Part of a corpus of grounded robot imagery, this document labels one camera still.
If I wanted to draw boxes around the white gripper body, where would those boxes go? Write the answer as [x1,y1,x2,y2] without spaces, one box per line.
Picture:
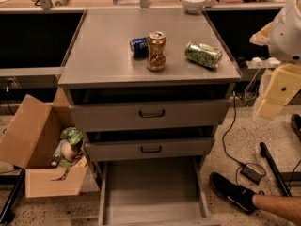
[268,0,301,63]

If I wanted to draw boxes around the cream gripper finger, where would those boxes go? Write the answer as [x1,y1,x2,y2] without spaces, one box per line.
[249,23,272,46]
[256,63,301,120]

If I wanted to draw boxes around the crushed orange soda can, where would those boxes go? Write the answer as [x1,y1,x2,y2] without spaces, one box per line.
[148,31,166,72]

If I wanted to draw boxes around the green soda can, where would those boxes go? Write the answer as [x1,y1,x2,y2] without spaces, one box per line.
[185,41,223,70]

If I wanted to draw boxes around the top grey drawer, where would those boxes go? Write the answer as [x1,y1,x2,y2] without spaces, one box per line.
[70,100,229,132]

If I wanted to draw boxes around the blue Pepsi can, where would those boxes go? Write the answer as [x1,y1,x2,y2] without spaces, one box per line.
[130,38,148,59]

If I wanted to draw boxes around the grey metal drawer cabinet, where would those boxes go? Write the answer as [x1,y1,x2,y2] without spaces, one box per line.
[57,8,243,226]

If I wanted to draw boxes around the bottom grey open drawer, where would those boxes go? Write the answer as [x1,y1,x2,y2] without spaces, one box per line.
[98,157,221,226]

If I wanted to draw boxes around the middle grey drawer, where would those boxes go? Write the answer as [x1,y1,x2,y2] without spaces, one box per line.
[85,137,214,161]

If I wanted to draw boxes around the white power strip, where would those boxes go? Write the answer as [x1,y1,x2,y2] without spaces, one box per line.
[246,57,281,69]

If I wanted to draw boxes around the black metal bar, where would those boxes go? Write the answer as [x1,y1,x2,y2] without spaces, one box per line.
[260,142,291,197]

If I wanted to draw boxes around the white ceramic bowl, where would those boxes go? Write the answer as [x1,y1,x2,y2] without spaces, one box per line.
[181,0,206,13]

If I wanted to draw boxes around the black power adapter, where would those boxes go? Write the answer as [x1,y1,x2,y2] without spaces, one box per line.
[241,165,262,185]

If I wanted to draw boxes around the black sneaker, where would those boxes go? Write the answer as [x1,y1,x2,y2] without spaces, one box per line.
[210,172,257,214]

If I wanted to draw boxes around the person's bare leg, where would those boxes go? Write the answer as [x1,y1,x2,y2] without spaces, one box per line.
[252,194,301,226]

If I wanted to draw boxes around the green snack bag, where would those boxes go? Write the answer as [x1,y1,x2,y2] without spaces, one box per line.
[60,127,83,145]

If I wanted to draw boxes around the white bottle in box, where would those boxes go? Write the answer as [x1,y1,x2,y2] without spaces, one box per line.
[51,139,67,167]

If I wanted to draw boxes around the brown cardboard box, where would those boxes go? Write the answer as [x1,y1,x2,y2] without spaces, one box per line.
[0,89,87,198]

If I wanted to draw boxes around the black power cable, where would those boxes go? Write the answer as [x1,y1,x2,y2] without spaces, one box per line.
[221,91,267,177]

